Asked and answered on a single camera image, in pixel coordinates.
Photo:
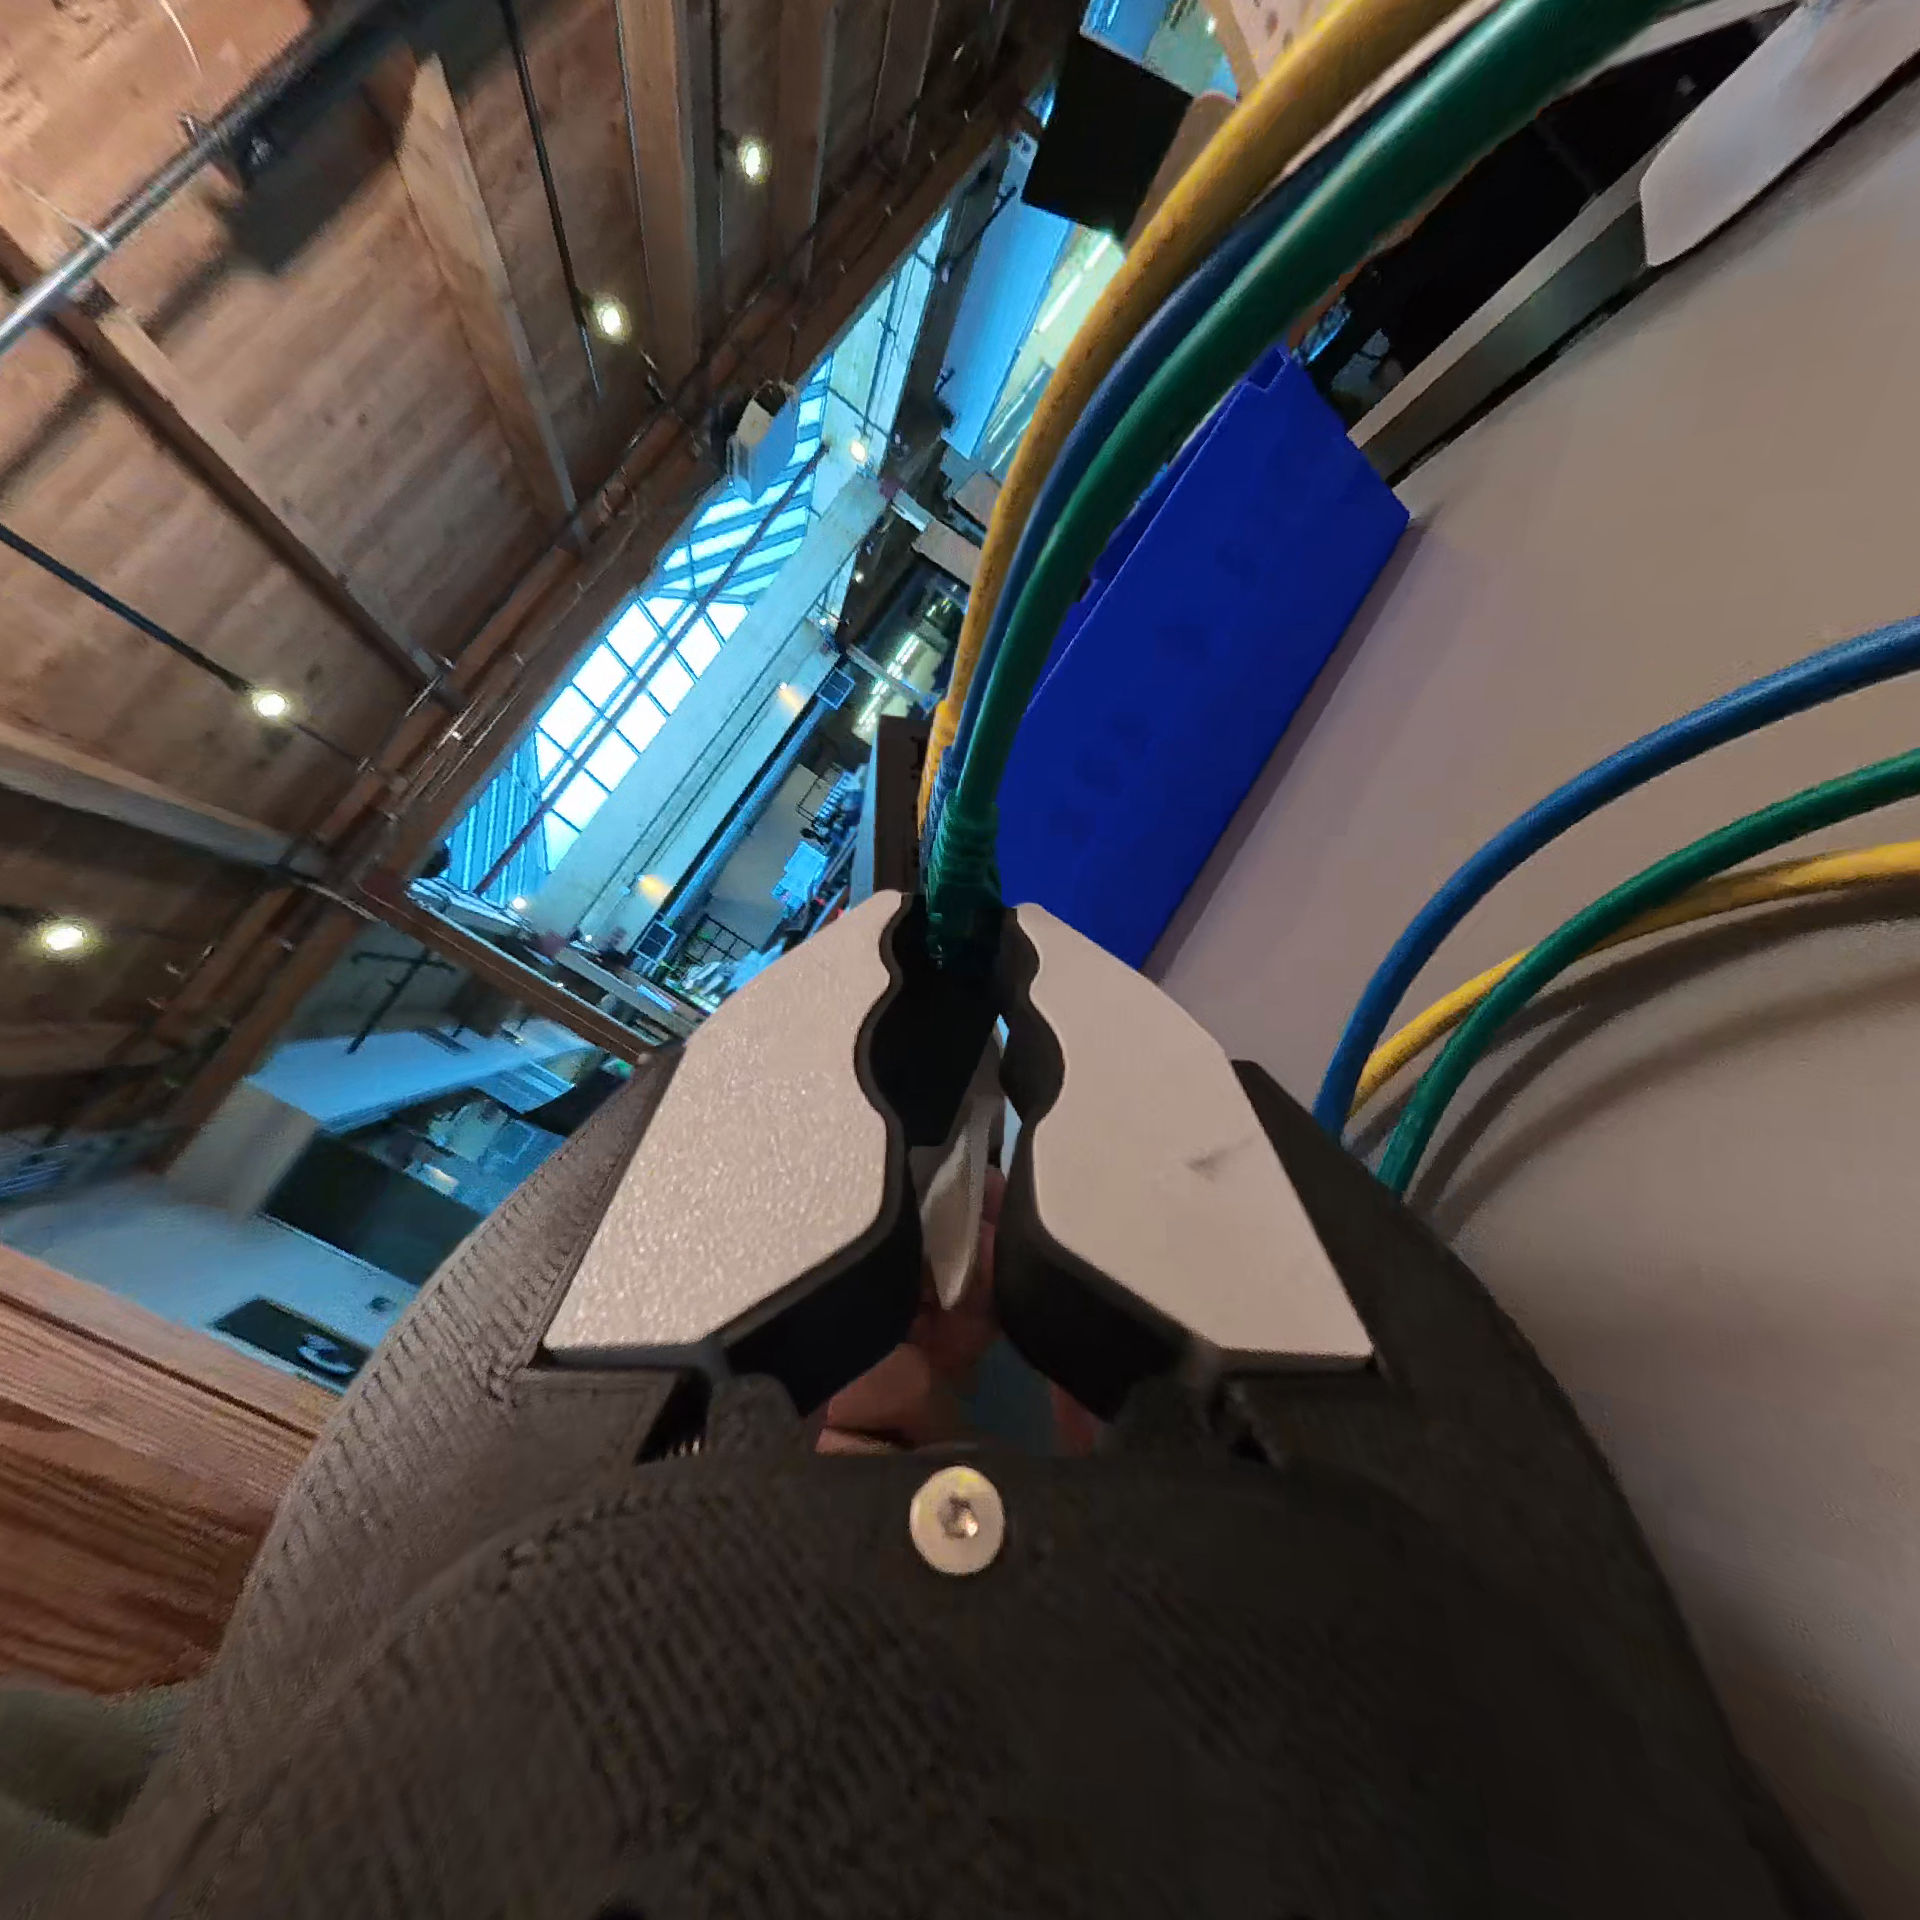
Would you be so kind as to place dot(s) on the blue plastic bin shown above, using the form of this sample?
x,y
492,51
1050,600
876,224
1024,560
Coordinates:
x,y
1229,643

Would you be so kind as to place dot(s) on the person's olive clothing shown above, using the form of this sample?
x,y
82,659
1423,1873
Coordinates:
x,y
78,1799

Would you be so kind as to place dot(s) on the white ceiling-mounted unit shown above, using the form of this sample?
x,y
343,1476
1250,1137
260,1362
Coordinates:
x,y
766,434

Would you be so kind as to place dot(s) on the metal ceiling pipe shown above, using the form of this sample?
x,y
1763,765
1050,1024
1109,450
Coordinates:
x,y
78,268

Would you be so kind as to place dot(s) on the person's left hand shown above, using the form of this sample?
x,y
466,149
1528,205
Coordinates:
x,y
915,1380

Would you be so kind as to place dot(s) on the wooden post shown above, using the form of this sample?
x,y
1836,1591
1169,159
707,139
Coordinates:
x,y
118,1501

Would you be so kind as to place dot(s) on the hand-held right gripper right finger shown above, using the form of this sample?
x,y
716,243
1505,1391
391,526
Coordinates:
x,y
1169,1199

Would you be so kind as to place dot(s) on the black ethernet port block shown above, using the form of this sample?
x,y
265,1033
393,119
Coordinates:
x,y
939,1050

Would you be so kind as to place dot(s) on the ceiling spot lamps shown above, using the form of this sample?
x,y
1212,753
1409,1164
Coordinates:
x,y
610,313

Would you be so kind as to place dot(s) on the skylight window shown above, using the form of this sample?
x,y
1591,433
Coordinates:
x,y
599,673

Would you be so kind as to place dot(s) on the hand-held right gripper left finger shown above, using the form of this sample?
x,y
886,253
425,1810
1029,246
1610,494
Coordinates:
x,y
736,1185

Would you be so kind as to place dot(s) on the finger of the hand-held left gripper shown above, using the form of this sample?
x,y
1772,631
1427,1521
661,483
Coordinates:
x,y
952,1199

